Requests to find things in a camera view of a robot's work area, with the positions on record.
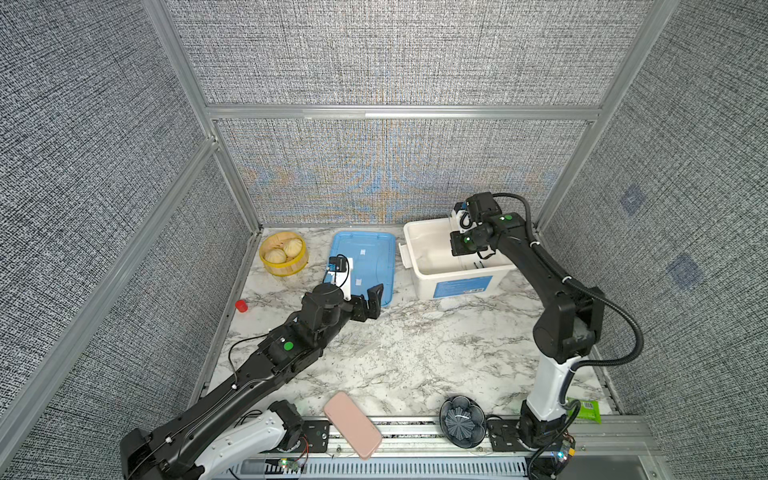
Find blue plastic box lid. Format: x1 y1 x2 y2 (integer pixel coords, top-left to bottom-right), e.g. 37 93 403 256
330 231 396 307

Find white plastic storage box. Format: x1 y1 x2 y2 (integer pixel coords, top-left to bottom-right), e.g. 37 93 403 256
399 216 517 301

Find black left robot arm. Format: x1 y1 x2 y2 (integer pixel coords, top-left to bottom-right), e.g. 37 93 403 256
120 283 384 479

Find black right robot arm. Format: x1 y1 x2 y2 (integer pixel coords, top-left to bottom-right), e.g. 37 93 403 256
450 192 644 450

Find blue label sticker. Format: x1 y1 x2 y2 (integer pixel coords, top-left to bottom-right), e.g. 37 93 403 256
433 276 492 299

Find right steamed bun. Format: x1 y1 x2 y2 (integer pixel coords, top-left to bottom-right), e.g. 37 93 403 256
282 238 304 258

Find steamed bun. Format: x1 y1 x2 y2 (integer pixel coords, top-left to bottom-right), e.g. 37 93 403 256
282 238 304 258
263 248 288 264

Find yellow wooden steamer basket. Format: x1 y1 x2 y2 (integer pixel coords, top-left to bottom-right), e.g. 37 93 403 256
259 231 309 277

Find left steamed bun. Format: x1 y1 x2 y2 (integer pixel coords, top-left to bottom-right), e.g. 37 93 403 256
263 248 288 264

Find pink phone case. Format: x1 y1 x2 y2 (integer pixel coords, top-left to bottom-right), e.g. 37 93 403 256
323 391 383 460

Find black round pleated dish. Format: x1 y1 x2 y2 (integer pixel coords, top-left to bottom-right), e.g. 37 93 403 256
439 395 487 449

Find green snack packet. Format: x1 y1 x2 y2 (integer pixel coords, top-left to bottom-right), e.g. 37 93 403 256
577 400 602 424

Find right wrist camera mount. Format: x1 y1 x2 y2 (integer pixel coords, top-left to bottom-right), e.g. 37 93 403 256
451 202 474 232

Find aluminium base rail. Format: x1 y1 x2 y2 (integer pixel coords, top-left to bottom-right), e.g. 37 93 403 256
197 413 673 479

